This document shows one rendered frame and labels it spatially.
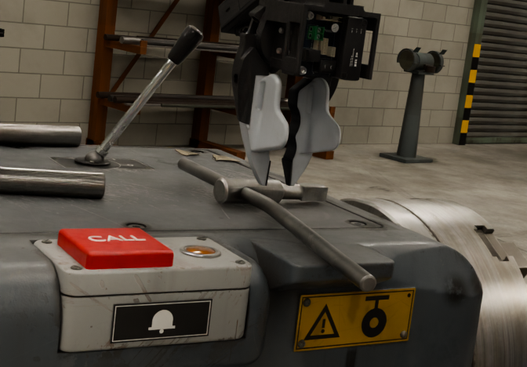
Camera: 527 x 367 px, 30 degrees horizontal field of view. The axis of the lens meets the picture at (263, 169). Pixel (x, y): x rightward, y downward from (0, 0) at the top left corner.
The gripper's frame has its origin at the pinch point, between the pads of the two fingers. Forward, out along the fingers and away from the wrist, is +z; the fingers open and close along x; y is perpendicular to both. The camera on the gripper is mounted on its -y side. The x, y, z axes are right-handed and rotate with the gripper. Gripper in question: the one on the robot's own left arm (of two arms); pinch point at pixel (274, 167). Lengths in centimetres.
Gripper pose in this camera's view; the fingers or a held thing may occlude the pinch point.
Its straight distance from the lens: 82.7
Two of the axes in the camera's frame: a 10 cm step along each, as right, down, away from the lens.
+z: -1.2, 9.8, 1.7
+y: 4.9, 2.1, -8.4
